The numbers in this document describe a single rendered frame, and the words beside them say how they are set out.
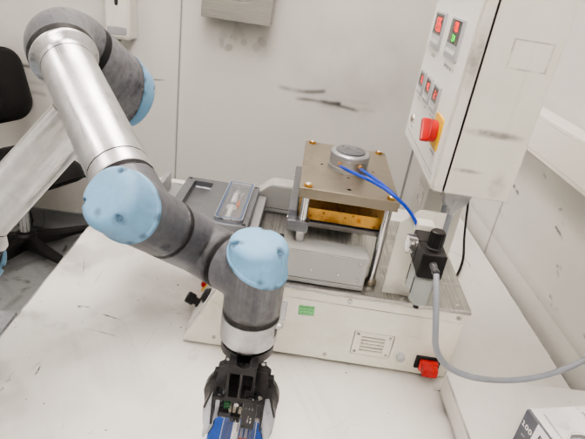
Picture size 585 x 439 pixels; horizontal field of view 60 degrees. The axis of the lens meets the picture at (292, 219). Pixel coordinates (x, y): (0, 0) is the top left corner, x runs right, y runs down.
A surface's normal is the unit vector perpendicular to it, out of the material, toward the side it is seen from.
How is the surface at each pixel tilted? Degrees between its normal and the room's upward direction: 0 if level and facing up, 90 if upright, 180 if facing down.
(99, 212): 51
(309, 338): 90
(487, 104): 90
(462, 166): 90
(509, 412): 0
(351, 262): 90
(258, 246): 1
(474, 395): 0
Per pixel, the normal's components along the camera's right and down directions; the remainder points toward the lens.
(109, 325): 0.14, -0.88
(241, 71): -0.01, 0.45
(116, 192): -0.38, -0.33
